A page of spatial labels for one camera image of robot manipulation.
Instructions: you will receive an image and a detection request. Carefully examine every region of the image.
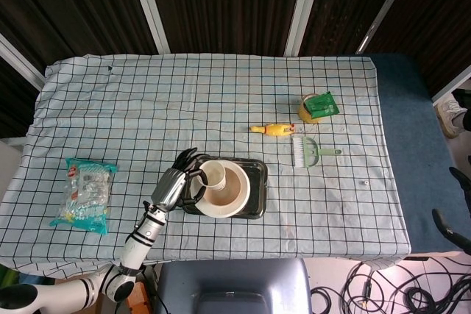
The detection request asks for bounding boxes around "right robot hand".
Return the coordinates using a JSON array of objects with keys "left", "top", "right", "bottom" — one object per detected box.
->
[{"left": 432, "top": 166, "right": 471, "bottom": 252}]

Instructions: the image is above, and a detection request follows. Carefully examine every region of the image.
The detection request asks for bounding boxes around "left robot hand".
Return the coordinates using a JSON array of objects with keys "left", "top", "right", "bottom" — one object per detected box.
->
[{"left": 150, "top": 147, "right": 213, "bottom": 214}]

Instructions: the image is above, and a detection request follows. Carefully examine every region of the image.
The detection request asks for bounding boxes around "white paper cup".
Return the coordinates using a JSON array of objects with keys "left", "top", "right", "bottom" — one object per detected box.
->
[{"left": 196, "top": 160, "right": 227, "bottom": 192}]

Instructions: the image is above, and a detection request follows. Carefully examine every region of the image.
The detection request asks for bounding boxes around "white paper plate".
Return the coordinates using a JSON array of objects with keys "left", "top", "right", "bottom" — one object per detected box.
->
[{"left": 191, "top": 159, "right": 252, "bottom": 218}]

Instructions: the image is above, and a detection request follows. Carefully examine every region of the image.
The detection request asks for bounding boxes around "beige bowl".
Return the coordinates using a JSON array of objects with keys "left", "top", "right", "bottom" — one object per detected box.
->
[{"left": 197, "top": 161, "right": 251, "bottom": 212}]

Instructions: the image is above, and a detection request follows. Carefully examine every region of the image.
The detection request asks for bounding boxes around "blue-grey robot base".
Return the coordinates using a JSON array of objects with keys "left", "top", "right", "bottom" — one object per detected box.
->
[{"left": 154, "top": 258, "right": 312, "bottom": 314}]

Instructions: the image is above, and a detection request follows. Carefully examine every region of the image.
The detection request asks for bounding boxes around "metal tray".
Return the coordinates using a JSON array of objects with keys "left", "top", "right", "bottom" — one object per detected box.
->
[{"left": 183, "top": 157, "right": 269, "bottom": 221}]

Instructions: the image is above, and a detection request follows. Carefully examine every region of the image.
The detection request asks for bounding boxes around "teal snack bag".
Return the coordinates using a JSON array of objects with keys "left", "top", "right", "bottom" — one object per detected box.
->
[{"left": 49, "top": 157, "right": 118, "bottom": 236}]

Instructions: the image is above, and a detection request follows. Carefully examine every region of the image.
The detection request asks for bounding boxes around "blue checkered tablecloth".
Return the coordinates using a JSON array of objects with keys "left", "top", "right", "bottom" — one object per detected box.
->
[{"left": 7, "top": 52, "right": 411, "bottom": 280}]

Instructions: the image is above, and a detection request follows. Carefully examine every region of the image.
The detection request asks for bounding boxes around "orange box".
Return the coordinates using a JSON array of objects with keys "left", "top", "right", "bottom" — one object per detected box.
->
[{"left": 128, "top": 282, "right": 154, "bottom": 313}]

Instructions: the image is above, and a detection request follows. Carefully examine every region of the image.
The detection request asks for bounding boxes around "yellow rubber chicken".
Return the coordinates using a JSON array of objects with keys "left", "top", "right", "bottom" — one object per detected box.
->
[{"left": 249, "top": 123, "right": 297, "bottom": 138}]

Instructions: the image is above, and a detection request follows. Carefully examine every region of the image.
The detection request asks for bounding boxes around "white sneaker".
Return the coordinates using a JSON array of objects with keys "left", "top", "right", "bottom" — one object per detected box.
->
[{"left": 435, "top": 93, "right": 467, "bottom": 139}]

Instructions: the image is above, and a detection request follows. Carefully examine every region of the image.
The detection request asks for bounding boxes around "green hand brush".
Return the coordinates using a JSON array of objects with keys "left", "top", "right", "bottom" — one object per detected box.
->
[{"left": 292, "top": 136, "right": 342, "bottom": 168}]

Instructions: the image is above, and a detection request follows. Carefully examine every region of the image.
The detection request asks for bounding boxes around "yellow tape roll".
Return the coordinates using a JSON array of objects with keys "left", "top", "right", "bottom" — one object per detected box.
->
[{"left": 297, "top": 93, "right": 327, "bottom": 124}]

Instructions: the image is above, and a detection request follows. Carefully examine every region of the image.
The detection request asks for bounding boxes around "green packet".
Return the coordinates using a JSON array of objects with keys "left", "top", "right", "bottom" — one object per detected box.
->
[{"left": 304, "top": 91, "right": 339, "bottom": 120}]

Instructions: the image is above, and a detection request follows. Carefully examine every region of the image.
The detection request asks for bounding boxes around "white partition post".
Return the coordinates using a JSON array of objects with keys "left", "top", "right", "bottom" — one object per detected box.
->
[
  {"left": 283, "top": 0, "right": 325, "bottom": 57},
  {"left": 0, "top": 32, "right": 47, "bottom": 90},
  {"left": 431, "top": 67, "right": 471, "bottom": 107},
  {"left": 355, "top": 0, "right": 419, "bottom": 54},
  {"left": 127, "top": 0, "right": 170, "bottom": 54}
]

